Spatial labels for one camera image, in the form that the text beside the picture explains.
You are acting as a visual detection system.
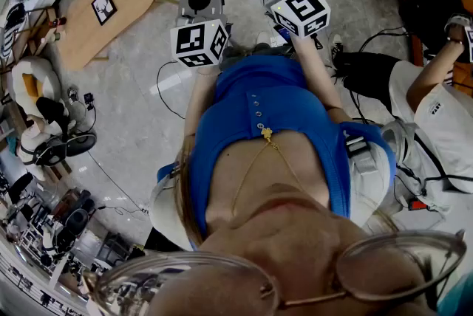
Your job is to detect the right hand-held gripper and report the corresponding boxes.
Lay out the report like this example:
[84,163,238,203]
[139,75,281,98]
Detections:
[239,0,331,41]

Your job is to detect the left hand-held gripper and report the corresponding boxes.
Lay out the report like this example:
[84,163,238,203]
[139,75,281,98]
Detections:
[169,0,231,68]

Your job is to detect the person's right forearm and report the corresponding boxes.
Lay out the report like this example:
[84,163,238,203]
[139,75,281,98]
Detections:
[291,34,352,123]

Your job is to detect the person's left forearm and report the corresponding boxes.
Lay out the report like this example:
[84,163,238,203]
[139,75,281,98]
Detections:
[183,65,222,140]

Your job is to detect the person's trousers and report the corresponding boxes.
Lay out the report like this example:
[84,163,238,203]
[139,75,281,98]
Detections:
[220,42,296,64]

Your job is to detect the person's blue top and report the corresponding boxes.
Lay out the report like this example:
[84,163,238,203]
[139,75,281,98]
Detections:
[157,55,398,253]

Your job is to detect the black bag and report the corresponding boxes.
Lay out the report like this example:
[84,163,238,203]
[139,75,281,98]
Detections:
[398,0,465,55]

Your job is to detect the wooden shelf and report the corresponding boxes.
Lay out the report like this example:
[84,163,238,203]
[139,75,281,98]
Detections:
[0,6,62,66]

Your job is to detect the white plush seat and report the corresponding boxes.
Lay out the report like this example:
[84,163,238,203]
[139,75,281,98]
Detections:
[10,55,63,120]

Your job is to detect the black round stool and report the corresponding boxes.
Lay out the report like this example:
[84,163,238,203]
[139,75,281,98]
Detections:
[33,131,98,167]

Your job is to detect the orange cushion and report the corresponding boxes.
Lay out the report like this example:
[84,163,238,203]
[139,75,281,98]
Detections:
[21,73,44,105]

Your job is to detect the grey backpack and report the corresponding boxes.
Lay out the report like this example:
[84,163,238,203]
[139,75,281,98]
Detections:
[380,117,450,214]

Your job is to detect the person's face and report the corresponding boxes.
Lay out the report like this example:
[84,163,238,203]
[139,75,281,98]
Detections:
[147,181,444,316]

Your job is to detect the small red black device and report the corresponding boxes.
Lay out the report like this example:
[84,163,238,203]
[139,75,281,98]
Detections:
[407,198,429,212]

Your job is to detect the round clear glasses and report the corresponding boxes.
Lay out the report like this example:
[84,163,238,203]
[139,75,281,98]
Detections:
[81,229,469,316]

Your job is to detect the black railing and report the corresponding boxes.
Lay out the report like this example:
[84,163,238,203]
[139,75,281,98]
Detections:
[0,251,88,316]

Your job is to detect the black floor cable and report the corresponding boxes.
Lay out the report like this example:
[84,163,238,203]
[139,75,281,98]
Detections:
[156,61,186,120]

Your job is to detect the gold necklace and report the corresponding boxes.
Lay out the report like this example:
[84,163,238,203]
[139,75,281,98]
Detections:
[229,126,310,218]

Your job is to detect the grey harness strap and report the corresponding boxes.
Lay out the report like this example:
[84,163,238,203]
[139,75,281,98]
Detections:
[343,133,393,229]
[149,162,195,253]

